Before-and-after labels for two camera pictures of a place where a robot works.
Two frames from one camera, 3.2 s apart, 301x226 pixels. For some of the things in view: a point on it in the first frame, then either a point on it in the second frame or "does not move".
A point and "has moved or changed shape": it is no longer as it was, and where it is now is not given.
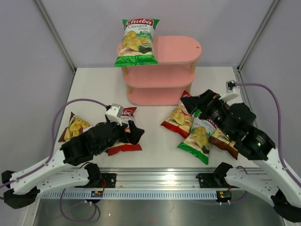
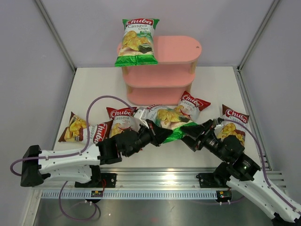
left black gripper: x=135 y=135 to x=161 y=133
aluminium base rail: x=153 y=179 does not move
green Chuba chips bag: x=198 y=144 has moved or changed shape
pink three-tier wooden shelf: x=163 y=84 does not move
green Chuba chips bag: x=137 y=47 does not move
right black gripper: x=208 y=100 to x=196 y=131
